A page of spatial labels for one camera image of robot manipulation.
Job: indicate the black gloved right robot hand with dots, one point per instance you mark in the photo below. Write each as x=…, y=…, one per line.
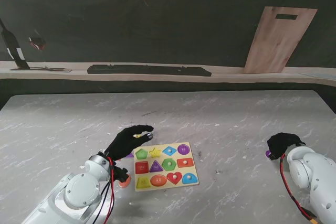
x=283, y=142

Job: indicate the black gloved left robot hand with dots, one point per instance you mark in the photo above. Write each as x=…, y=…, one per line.
x=123, y=144

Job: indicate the purple circle puzzle piece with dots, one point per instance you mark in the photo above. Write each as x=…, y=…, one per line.
x=267, y=153

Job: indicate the blue diamond puzzle piece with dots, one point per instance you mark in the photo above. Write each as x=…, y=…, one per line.
x=166, y=151

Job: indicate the green hexagon puzzle piece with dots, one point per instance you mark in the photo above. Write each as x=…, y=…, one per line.
x=166, y=165

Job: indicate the wooden shape puzzle board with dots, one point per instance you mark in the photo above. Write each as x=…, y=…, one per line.
x=162, y=180

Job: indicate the orange rectangle puzzle piece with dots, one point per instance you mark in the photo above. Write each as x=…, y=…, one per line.
x=181, y=163

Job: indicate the red heart puzzle piece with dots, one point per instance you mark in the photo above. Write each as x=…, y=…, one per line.
x=177, y=179

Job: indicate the blue semicircle puzzle piece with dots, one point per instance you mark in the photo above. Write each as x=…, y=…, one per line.
x=193, y=180

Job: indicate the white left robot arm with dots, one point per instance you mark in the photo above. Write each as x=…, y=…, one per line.
x=76, y=195

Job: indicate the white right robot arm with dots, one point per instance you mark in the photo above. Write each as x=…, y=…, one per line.
x=315, y=171

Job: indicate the purple triangle puzzle piece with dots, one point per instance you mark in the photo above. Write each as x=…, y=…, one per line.
x=130, y=155

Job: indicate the orange oval puzzle piece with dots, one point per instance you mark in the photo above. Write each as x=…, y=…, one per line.
x=125, y=183

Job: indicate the wooden cutting board with slot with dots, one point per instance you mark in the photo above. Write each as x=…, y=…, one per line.
x=278, y=40

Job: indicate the pale blue flat sheet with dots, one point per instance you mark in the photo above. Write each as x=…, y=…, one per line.
x=319, y=76

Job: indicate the black keyboard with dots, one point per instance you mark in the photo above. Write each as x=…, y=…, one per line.
x=147, y=70

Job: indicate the light wooden shelf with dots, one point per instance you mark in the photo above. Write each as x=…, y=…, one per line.
x=236, y=77

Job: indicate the flat thin tray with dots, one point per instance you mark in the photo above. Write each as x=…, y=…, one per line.
x=44, y=69

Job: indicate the red and black object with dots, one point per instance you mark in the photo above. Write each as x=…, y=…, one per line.
x=37, y=43

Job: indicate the black bottle-shaped stand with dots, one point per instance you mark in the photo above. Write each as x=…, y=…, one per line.
x=14, y=48

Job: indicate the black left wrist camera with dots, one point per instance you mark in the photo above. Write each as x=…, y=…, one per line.
x=121, y=174

